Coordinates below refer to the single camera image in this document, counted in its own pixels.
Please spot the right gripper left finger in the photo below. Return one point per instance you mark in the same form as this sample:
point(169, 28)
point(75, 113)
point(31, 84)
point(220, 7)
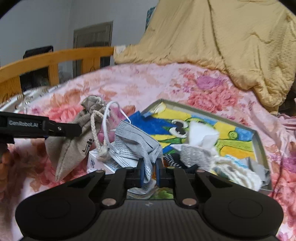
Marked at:
point(140, 173)

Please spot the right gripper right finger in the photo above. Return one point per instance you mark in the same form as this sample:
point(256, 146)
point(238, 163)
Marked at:
point(159, 169)

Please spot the grey face mask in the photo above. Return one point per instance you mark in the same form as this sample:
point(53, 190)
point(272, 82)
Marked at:
point(131, 144)

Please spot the person's left hand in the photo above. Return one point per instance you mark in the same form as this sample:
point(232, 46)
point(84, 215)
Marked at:
point(8, 168)

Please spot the black white striped sock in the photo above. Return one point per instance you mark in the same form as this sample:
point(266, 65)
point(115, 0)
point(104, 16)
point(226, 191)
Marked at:
point(173, 160)

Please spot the white gold patterned bedcover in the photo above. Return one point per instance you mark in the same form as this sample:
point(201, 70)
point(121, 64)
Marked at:
point(21, 101)

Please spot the grey white sock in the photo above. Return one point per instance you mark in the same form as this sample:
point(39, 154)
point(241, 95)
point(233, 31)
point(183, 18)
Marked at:
point(203, 158)

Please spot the grey box with cartoon towel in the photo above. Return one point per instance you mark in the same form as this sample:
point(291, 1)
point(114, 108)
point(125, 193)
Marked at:
point(218, 145)

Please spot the pink floral bedsheet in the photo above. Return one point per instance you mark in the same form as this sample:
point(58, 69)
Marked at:
point(135, 87)

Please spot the white small box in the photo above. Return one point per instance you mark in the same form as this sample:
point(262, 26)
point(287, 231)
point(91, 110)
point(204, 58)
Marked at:
point(110, 166)

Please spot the white folded cloth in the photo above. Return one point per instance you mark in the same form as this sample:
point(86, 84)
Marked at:
point(202, 135)

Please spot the white fluffy cloth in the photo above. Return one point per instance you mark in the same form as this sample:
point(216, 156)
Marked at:
point(233, 170)

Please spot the brown quilted jacket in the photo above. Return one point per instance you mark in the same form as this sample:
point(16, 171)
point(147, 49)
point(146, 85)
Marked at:
point(288, 107)

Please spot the yellow dotted quilt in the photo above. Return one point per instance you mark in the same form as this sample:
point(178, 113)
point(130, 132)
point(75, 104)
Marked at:
point(253, 42)

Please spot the wooden bed rail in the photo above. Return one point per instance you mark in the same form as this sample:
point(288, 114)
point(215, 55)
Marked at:
point(10, 74)

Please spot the beige drawstring pouch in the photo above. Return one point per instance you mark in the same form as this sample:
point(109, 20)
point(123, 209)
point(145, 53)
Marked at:
point(66, 153)

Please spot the grey wall cabinet door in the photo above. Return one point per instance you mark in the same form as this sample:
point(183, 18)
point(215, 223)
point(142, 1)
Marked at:
point(99, 35)

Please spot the teal wall hanging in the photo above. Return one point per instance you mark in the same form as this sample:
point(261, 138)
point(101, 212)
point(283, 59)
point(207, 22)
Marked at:
point(150, 12)

